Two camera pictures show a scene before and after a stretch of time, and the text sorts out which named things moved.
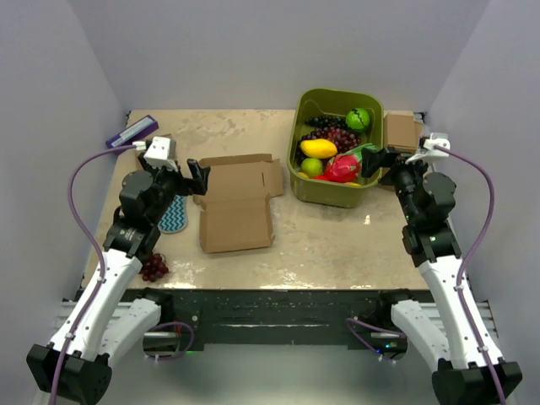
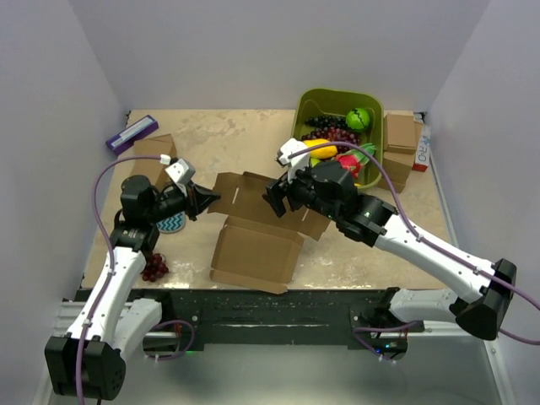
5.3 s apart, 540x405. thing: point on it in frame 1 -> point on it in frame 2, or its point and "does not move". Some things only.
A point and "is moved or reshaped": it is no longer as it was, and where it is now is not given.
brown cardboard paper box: x=235 y=213 is moved or reshaped
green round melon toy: x=358 y=118 does not move
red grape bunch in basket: x=343 y=140 does not move
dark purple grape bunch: x=323 y=121 does not move
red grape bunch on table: x=155 y=267 does not move
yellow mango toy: x=318 y=148 does not move
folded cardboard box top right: x=401 y=130 does not move
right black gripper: x=372 y=160 -> x=275 y=192
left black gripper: x=197 y=184 -> x=196 y=200
